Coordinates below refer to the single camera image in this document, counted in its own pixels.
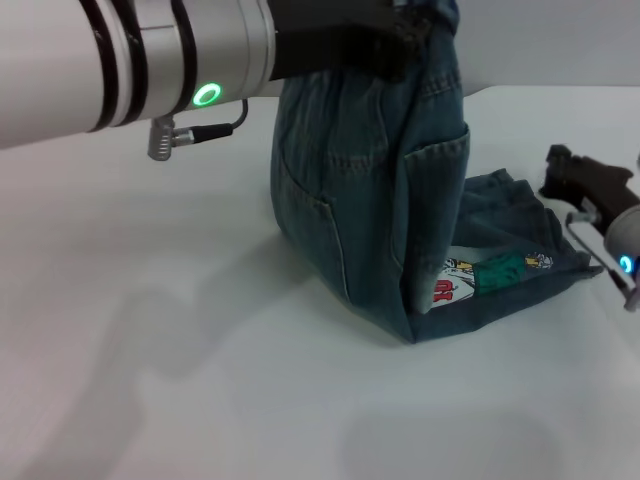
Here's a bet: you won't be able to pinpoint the blue denim shorts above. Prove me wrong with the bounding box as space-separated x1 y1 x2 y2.
268 0 605 347

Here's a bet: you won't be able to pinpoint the left arm cable with connector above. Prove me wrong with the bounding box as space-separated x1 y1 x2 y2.
146 97 251 164

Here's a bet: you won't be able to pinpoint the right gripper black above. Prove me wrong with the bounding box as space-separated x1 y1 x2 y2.
538 143 640 232

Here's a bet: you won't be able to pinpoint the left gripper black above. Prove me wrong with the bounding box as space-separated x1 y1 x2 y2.
268 0 435 85

